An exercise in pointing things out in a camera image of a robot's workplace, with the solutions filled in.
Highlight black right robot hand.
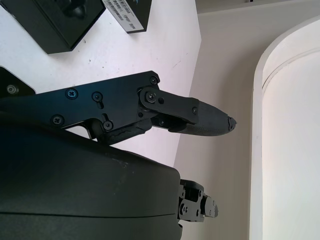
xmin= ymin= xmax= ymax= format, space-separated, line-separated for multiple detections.
xmin=0 ymin=66 xmax=238 ymax=240

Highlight black RealSense box lid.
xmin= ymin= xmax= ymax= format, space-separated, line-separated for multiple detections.
xmin=103 ymin=0 xmax=153 ymax=35

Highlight black camera box base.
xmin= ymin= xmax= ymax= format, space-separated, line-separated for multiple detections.
xmin=14 ymin=0 xmax=106 ymax=55

